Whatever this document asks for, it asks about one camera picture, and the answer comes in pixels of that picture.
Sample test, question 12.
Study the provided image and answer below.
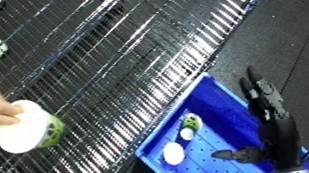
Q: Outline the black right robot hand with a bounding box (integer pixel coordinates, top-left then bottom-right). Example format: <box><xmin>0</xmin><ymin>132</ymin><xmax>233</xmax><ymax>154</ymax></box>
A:
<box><xmin>197</xmin><ymin>59</ymin><xmax>309</xmax><ymax>173</ymax></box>

